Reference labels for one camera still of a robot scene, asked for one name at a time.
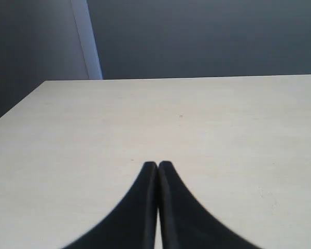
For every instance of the white door frame strip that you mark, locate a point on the white door frame strip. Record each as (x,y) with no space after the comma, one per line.
(87,40)

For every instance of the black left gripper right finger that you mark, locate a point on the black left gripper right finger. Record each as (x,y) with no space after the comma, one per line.
(185,223)

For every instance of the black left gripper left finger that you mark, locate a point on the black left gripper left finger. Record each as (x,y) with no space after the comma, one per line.
(132,223)

